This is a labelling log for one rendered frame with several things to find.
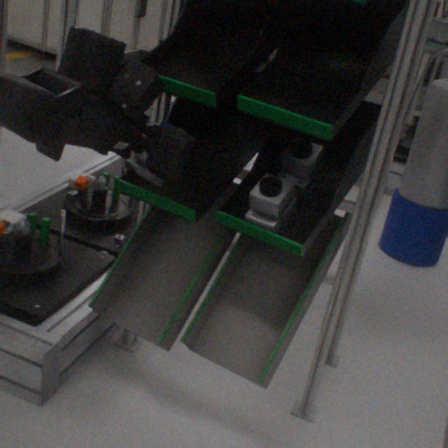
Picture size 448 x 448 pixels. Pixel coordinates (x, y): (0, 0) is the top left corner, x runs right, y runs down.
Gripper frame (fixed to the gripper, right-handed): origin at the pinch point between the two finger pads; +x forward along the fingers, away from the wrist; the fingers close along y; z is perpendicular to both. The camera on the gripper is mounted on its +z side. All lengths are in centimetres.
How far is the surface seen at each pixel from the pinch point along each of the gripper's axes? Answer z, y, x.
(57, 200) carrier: -26, 41, 32
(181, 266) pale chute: -17.8, -3.4, 13.8
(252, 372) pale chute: -25.2, -21.3, 12.7
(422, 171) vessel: 7, -9, 90
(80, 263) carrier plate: -28.8, 18.5, 18.3
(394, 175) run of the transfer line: 2, 11, 133
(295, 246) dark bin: -5.3, -21.7, 7.3
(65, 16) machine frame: 7, 116, 88
